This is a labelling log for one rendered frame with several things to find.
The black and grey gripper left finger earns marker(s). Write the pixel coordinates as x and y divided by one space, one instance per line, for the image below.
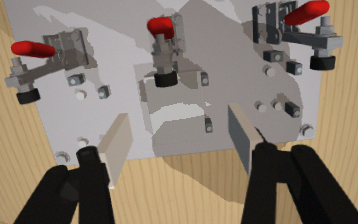
55 198

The grey rectangular plate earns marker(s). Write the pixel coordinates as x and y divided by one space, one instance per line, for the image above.
176 112

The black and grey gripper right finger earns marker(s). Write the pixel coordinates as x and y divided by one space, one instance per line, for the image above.
319 199

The grey metal fixture plate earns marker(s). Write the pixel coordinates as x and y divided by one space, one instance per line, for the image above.
219 41

